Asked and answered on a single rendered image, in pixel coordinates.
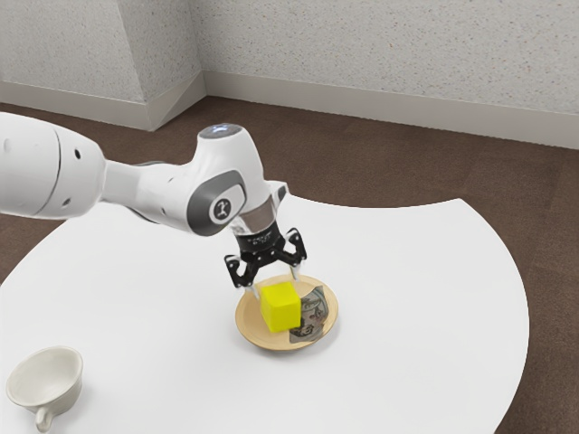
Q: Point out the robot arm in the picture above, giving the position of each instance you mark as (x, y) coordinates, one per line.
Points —
(135, 181)

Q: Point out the yellow cube block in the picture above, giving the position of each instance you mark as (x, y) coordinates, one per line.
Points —
(280, 305)

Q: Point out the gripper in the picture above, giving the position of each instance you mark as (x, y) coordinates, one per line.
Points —
(259, 244)

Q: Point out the white ceramic cup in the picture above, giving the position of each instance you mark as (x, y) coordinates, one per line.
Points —
(43, 373)

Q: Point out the tan round plate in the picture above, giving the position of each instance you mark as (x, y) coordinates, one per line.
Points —
(253, 323)

